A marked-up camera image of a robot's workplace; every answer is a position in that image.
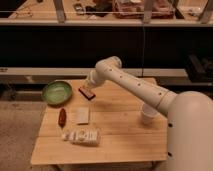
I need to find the dark brown eraser block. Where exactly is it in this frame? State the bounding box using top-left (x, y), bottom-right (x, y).
top-left (79, 87), bottom-right (95, 100)

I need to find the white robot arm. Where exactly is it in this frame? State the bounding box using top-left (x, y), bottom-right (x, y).
top-left (86, 56), bottom-right (213, 171)

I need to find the beige sponge block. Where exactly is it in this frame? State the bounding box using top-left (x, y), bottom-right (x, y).
top-left (76, 107), bottom-right (90, 124)

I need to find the green bowl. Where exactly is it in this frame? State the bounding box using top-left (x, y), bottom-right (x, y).
top-left (42, 81), bottom-right (73, 106)

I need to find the wooden table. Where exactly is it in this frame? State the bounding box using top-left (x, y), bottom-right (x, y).
top-left (31, 80), bottom-right (167, 165)

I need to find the red sausage toy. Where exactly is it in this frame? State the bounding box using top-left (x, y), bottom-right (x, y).
top-left (58, 108), bottom-right (66, 128)

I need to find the white plastic bottle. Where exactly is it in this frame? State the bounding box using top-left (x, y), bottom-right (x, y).
top-left (61, 128), bottom-right (100, 146)

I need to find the white paper cup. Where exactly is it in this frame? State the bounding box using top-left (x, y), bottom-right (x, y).
top-left (141, 103), bottom-right (157, 125)

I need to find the red tray of items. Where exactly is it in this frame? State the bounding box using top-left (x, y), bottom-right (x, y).
top-left (112, 0), bottom-right (174, 19)

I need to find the long shelf counter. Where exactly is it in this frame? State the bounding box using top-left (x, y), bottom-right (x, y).
top-left (0, 0), bottom-right (213, 27)

